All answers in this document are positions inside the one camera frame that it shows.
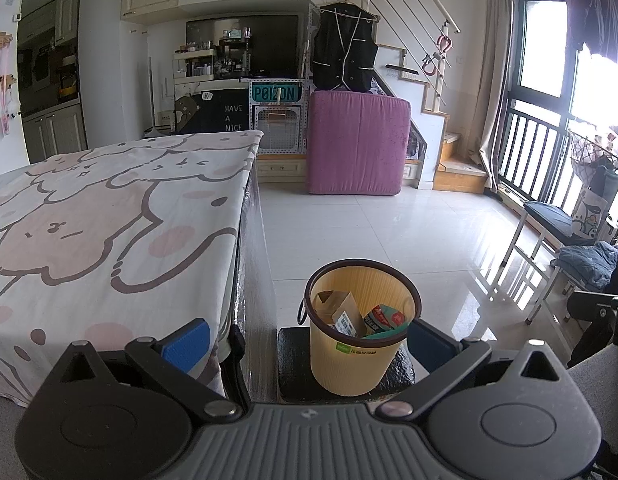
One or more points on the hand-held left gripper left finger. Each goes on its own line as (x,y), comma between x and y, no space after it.
(189,342)

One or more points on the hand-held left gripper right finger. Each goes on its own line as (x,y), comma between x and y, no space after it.
(429,347)

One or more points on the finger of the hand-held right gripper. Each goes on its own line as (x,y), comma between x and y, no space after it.
(609,325)

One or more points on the light blue snack packet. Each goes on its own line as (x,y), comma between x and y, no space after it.
(386,319)

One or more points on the yellow plastic waste bin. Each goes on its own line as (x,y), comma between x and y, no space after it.
(349,365)

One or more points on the brown cardboard box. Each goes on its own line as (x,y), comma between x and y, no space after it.
(339,312)

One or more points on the blue denim cloth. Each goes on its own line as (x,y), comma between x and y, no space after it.
(586,265)

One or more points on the printed tote bag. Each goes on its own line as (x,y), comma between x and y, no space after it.
(591,215)

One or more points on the white chair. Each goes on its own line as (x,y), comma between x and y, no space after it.
(534,240)

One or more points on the dark blue seat cushion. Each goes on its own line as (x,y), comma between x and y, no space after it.
(551,220)

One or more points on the black balcony railing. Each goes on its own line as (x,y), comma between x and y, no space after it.
(534,155)

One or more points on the white wooden staircase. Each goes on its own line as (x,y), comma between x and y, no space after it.
(439,150)

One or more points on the pink folded mattress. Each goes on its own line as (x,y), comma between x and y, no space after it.
(356,145)

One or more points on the black letter board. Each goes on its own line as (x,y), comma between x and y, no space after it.
(214,112)

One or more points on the white perforated cabinet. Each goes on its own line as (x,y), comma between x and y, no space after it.
(281,130)

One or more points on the cream kitchen base cabinet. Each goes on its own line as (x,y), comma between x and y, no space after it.
(54,135)

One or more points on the teal sign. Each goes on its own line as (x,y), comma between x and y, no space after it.
(275,92)

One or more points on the beige curtain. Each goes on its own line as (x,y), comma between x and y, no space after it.
(494,85)

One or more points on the black vest with white trim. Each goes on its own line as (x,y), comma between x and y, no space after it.
(344,50)

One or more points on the dark hanging clothes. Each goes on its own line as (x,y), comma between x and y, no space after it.
(596,10)

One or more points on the pink hanging ornament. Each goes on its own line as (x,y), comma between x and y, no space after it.
(4,85)

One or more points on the metal stair railing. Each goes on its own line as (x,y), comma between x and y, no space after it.
(404,15)

